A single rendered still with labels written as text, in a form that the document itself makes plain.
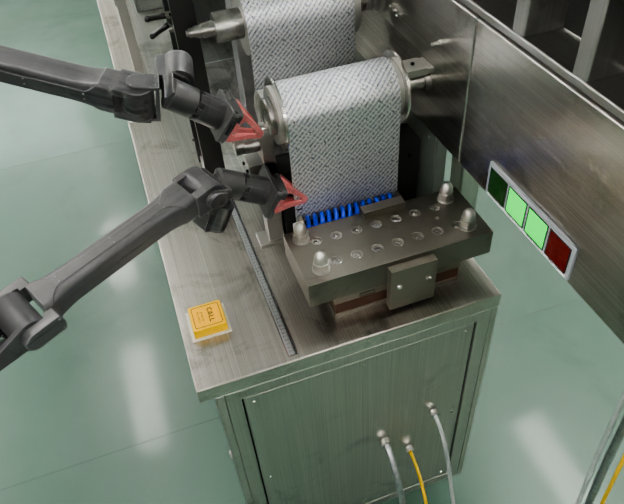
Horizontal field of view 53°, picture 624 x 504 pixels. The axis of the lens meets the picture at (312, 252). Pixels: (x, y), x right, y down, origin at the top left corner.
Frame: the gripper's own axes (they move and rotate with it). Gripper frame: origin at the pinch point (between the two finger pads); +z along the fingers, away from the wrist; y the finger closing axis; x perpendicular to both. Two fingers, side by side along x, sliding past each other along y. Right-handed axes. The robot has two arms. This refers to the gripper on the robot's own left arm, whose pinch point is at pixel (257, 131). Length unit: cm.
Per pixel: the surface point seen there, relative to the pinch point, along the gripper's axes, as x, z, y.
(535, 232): 19, 30, 42
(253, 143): -3.6, 2.2, -2.7
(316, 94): 12.9, 4.2, 3.8
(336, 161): 3.1, 15.5, 6.1
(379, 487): -70, 75, 32
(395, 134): 13.6, 23.7, 6.3
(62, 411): -142, 20, -45
